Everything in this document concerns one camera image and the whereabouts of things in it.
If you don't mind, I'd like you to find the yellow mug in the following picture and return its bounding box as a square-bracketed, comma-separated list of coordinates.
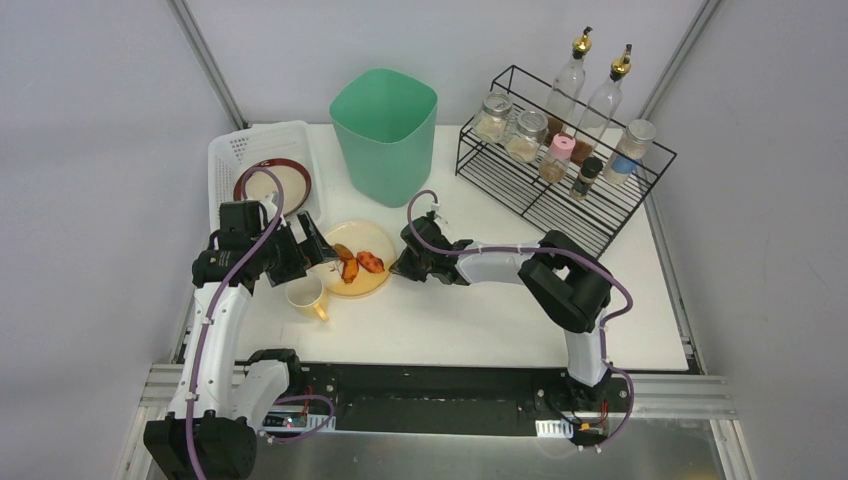
[285, 273, 329, 323]

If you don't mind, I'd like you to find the cream plate with leaf pattern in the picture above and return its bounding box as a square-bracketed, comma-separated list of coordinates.
[314, 220, 398, 298]

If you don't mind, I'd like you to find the red rimmed plate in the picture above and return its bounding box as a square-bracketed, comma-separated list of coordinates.
[232, 158, 312, 216]

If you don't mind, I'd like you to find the pink lid spice shaker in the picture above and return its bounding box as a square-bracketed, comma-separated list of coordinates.
[538, 133, 576, 183]

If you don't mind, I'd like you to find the glass jar with grains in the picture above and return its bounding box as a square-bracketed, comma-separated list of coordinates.
[472, 92, 513, 143]

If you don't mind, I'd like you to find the black wire rack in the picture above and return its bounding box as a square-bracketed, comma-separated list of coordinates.
[455, 64, 678, 258]

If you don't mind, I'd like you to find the glass jar with rice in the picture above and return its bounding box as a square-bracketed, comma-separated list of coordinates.
[504, 110, 548, 163]

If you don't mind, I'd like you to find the black lid pepper shaker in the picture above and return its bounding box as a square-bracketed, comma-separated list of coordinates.
[570, 156, 604, 201]

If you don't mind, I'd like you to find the gold spout oil bottle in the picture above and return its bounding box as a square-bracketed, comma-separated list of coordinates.
[544, 26, 593, 146]

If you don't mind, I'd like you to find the silver lid spice jar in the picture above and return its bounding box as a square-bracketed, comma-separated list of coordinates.
[603, 119, 657, 185]

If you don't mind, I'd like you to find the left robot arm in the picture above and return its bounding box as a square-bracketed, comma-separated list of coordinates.
[143, 201, 338, 479]

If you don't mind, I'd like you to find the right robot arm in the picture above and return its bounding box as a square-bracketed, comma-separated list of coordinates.
[390, 212, 613, 389]

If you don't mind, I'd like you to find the fried chicken wing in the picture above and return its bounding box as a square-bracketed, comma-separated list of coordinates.
[333, 243, 359, 284]

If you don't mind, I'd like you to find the white plastic basket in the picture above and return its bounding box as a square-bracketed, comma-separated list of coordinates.
[208, 120, 326, 231]

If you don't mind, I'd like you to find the green plastic bin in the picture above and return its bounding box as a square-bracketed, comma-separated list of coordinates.
[329, 68, 438, 208]

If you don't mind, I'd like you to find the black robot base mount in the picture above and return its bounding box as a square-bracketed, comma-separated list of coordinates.
[266, 363, 631, 437]

